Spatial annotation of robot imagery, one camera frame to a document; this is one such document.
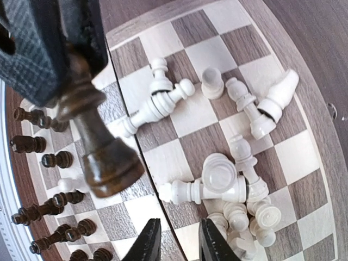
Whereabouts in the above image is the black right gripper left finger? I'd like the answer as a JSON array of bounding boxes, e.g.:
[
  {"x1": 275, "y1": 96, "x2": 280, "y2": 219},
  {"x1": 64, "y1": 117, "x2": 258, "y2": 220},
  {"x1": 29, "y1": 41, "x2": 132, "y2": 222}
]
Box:
[{"x1": 122, "y1": 219, "x2": 161, "y2": 261}]

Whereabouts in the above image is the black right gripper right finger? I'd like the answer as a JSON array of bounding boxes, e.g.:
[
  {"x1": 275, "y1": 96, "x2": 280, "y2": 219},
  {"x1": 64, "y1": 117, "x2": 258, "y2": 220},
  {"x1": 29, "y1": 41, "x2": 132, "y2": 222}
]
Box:
[{"x1": 198, "y1": 218, "x2": 240, "y2": 261}]

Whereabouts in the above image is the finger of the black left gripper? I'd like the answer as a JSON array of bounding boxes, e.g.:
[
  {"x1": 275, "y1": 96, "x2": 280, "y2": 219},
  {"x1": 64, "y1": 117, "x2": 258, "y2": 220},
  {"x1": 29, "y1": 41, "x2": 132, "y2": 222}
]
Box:
[
  {"x1": 1, "y1": 1, "x2": 68, "y2": 107},
  {"x1": 59, "y1": 0, "x2": 108, "y2": 78}
]

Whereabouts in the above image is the dark queen piece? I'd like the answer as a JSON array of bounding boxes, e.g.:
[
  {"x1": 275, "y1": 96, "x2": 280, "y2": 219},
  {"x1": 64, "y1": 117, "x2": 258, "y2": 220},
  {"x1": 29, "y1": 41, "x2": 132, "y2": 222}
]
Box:
[{"x1": 57, "y1": 43, "x2": 145, "y2": 198}]

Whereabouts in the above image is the white chess queen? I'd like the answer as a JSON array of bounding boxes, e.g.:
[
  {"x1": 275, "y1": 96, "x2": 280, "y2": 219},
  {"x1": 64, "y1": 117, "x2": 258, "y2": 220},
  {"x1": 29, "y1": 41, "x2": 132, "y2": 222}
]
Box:
[{"x1": 158, "y1": 176, "x2": 247, "y2": 205}]

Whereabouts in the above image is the wooden chess board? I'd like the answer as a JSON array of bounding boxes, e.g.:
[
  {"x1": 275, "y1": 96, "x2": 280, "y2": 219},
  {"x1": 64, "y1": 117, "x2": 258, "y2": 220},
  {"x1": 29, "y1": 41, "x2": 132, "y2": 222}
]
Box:
[{"x1": 18, "y1": 0, "x2": 343, "y2": 261}]

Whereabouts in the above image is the white chess king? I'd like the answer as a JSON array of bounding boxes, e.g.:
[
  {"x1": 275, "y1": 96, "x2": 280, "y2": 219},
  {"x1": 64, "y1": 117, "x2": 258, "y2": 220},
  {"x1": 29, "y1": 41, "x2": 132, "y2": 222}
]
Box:
[{"x1": 257, "y1": 69, "x2": 299, "y2": 123}]

